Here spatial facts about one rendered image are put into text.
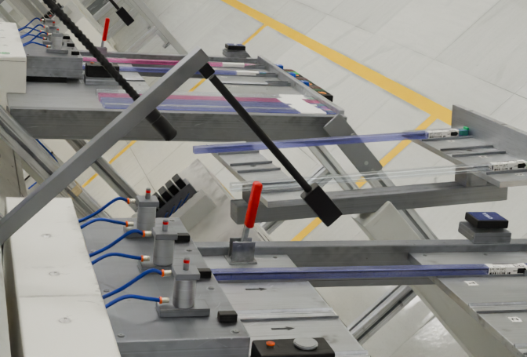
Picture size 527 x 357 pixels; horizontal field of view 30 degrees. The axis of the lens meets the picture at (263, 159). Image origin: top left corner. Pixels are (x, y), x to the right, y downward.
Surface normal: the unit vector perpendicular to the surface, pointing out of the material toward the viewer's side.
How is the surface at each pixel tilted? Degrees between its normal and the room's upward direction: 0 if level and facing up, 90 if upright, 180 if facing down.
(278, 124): 90
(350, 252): 90
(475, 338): 90
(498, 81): 0
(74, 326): 45
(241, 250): 90
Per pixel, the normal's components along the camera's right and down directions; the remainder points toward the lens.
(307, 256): 0.28, 0.28
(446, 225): -0.60, -0.69
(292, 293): 0.10, -0.96
